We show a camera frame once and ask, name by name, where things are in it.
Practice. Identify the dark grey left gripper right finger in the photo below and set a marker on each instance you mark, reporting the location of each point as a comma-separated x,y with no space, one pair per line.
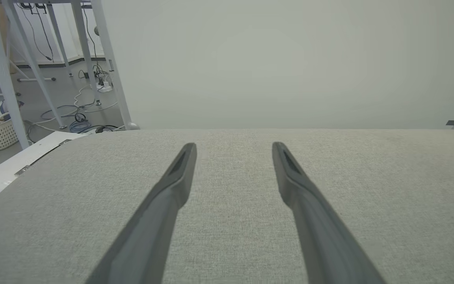
321,236

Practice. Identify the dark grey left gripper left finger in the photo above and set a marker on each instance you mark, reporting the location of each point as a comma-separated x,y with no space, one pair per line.
152,228

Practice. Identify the grey fabric sofa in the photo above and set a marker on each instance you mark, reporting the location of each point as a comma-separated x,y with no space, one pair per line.
231,236

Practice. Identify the white power strip with plugs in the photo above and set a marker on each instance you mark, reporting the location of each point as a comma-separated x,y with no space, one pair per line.
105,86

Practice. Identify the blue cloth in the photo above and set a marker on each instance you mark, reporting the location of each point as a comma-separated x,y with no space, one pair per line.
12,106

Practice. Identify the white rod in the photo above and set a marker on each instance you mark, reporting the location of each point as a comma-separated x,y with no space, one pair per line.
36,79

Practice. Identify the white metal frame stand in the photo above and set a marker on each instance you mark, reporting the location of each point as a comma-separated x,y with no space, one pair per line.
112,59

